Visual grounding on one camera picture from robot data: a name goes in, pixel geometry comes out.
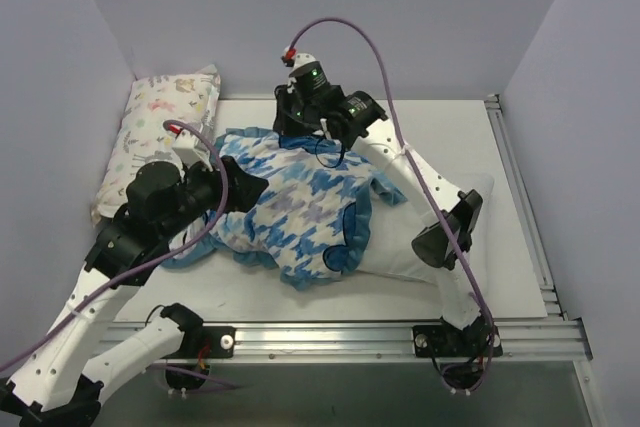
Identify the floral deer print pillow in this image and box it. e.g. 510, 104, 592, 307
91, 64, 221, 224

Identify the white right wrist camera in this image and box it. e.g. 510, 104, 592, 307
281, 46, 317, 70

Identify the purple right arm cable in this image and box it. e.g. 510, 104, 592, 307
287, 18, 504, 396

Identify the blue houndstooth bear pillowcase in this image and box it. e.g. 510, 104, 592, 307
163, 127, 406, 290

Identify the aluminium front rail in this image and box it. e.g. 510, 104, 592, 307
102, 319, 594, 366

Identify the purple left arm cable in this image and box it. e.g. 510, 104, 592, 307
0, 119, 241, 396

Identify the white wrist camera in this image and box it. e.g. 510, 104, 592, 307
281, 46, 317, 70
172, 129, 213, 171

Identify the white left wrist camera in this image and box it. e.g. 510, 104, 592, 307
172, 129, 213, 171

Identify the white pillow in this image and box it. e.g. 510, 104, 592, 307
349, 170, 496, 288

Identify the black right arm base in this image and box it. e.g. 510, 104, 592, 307
411, 316, 490, 360

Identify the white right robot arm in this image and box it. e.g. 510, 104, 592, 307
273, 54, 487, 356

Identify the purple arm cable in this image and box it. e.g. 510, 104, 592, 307
287, 18, 504, 396
0, 119, 241, 396

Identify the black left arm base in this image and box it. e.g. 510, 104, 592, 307
159, 303, 236, 361

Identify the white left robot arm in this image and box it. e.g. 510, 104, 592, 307
1, 156, 269, 426

